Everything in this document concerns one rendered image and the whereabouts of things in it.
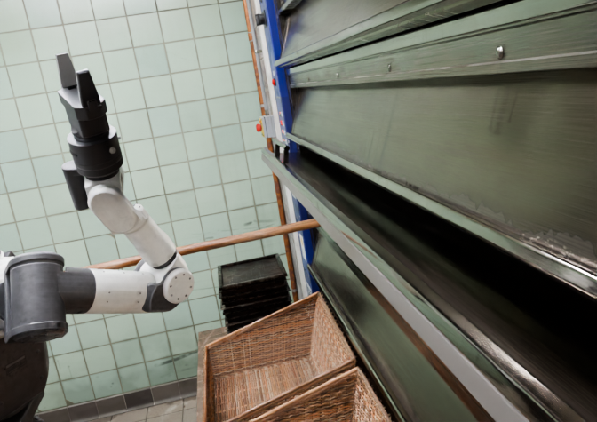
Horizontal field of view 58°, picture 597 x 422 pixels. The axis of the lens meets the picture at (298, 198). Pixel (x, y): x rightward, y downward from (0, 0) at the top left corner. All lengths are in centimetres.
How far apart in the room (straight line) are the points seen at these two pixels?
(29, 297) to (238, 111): 201
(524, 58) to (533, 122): 7
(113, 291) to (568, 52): 91
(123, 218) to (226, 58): 190
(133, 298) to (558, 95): 88
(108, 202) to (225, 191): 189
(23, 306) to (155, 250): 28
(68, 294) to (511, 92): 83
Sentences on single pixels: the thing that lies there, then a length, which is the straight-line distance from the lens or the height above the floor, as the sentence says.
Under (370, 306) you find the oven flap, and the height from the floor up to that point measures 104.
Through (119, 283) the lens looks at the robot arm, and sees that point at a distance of 115.
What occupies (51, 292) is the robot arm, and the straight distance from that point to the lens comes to 108.
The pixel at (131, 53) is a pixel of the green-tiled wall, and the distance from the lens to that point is 292.
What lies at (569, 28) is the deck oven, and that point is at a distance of 54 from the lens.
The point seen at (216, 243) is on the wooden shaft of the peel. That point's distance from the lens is 172.
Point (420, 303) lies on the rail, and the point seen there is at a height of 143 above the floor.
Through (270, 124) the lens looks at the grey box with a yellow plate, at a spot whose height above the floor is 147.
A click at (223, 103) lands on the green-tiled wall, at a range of 290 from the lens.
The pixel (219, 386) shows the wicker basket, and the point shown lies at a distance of 216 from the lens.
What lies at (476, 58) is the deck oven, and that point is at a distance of 68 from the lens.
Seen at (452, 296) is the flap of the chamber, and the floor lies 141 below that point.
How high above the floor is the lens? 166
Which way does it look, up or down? 12 degrees down
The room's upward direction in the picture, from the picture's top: 9 degrees counter-clockwise
